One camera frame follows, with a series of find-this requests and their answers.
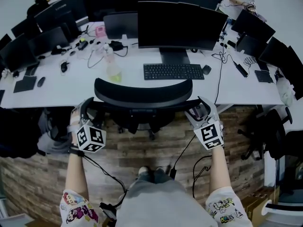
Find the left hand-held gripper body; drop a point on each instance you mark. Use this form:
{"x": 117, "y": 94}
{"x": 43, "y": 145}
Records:
{"x": 91, "y": 138}

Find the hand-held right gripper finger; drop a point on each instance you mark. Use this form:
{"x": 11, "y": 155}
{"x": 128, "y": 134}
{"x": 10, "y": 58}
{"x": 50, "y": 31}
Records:
{"x": 192, "y": 120}
{"x": 213, "y": 110}

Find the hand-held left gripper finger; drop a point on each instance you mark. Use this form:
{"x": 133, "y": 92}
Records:
{"x": 76, "y": 107}
{"x": 83, "y": 110}

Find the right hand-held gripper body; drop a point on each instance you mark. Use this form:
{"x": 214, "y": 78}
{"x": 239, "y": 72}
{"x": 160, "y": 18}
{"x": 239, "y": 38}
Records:
{"x": 210, "y": 136}

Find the black mesh office chair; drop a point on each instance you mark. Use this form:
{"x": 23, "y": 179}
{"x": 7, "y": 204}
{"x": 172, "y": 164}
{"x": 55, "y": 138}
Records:
{"x": 142, "y": 91}

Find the person's left forearm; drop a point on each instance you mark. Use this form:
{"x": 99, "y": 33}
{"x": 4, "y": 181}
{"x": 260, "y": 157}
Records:
{"x": 75, "y": 176}

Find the person's right forearm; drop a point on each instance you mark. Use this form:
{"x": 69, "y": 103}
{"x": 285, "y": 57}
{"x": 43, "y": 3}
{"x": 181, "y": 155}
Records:
{"x": 220, "y": 169}

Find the long white office desk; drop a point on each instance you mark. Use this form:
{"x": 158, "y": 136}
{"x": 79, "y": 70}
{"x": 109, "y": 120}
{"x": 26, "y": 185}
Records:
{"x": 71, "y": 91}

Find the black swivel chair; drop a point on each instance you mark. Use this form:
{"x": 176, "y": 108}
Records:
{"x": 277, "y": 131}

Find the person's left hand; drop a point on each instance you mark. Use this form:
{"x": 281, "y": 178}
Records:
{"x": 73, "y": 122}

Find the purple box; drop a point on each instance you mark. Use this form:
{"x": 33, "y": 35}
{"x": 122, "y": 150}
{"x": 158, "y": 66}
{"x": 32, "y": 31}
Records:
{"x": 198, "y": 112}

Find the white sack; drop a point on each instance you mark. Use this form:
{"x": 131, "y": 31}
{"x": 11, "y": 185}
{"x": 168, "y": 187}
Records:
{"x": 52, "y": 143}

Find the black mouse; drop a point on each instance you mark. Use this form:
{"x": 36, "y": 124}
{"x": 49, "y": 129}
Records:
{"x": 207, "y": 69}
{"x": 41, "y": 81}

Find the black power brick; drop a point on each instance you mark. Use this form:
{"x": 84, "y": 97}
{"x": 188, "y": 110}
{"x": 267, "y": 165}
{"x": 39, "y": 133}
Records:
{"x": 241, "y": 68}

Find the black power adapter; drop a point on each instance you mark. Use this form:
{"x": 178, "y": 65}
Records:
{"x": 172, "y": 172}

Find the clear bottle with yellow liquid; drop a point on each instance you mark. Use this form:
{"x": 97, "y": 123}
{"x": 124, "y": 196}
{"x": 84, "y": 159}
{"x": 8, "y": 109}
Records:
{"x": 113, "y": 67}

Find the person's right shoe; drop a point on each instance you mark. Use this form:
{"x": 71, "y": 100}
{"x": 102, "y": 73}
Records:
{"x": 160, "y": 168}

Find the person's shoe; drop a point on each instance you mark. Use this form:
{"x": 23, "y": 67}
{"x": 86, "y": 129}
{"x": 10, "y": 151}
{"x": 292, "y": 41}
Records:
{"x": 143, "y": 170}
{"x": 160, "y": 168}

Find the small black keyboard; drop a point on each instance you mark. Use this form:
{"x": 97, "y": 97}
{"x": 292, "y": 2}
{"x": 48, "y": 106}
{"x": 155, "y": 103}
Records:
{"x": 264, "y": 76}

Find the person's left shoe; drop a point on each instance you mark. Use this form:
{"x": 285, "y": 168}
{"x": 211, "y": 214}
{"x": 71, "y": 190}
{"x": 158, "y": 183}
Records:
{"x": 143, "y": 170}

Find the black charger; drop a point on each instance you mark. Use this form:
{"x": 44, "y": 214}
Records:
{"x": 82, "y": 46}
{"x": 116, "y": 45}

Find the dark bag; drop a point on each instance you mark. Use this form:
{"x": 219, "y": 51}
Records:
{"x": 16, "y": 131}

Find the person's jeans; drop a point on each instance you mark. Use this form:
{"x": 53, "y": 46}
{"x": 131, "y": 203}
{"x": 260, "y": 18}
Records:
{"x": 156, "y": 177}

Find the person's left printed sleeve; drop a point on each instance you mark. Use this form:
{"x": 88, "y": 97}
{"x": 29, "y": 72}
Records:
{"x": 78, "y": 209}

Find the person's printed sleeve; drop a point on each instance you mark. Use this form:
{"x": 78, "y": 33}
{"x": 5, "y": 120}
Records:
{"x": 78, "y": 209}
{"x": 227, "y": 209}

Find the black hip device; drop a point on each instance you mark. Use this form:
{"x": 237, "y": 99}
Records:
{"x": 108, "y": 210}

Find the crumpled white plastic bag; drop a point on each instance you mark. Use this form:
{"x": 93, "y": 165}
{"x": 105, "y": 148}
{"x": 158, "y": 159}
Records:
{"x": 285, "y": 92}

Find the person's right printed sleeve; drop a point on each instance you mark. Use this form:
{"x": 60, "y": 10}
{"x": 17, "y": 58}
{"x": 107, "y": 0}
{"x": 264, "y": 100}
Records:
{"x": 227, "y": 209}

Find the small pink box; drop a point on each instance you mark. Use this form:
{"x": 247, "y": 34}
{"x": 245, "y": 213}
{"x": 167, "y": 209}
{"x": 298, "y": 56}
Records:
{"x": 100, "y": 31}

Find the person's grey top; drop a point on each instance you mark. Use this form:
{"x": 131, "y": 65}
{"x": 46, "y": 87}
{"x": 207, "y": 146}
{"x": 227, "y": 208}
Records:
{"x": 161, "y": 204}

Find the dark glass window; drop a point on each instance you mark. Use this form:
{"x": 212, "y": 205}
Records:
{"x": 294, "y": 150}

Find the stack of small cardboard boxes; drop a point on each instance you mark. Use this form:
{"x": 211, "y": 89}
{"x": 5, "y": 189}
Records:
{"x": 255, "y": 209}

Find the large black monitor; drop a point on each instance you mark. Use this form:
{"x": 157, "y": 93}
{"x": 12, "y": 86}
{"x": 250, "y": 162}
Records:
{"x": 180, "y": 25}

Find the small black monitor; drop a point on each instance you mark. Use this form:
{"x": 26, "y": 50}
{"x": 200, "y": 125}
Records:
{"x": 120, "y": 25}

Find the black monitor with lettered back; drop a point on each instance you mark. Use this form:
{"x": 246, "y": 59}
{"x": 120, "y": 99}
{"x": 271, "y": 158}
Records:
{"x": 56, "y": 15}

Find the cardboard box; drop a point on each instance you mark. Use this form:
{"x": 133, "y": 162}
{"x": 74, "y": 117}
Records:
{"x": 42, "y": 223}

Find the white round appliance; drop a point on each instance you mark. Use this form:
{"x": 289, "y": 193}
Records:
{"x": 284, "y": 217}

